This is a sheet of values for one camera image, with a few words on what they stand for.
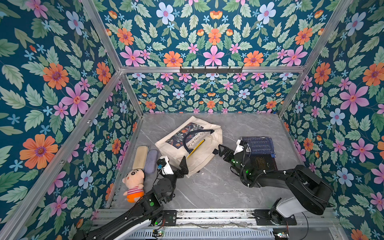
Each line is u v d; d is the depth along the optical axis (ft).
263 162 2.90
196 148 3.25
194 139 2.90
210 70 3.03
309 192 1.42
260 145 3.14
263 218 2.37
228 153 2.51
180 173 2.18
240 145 2.53
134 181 2.58
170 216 2.42
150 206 1.85
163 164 2.05
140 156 3.03
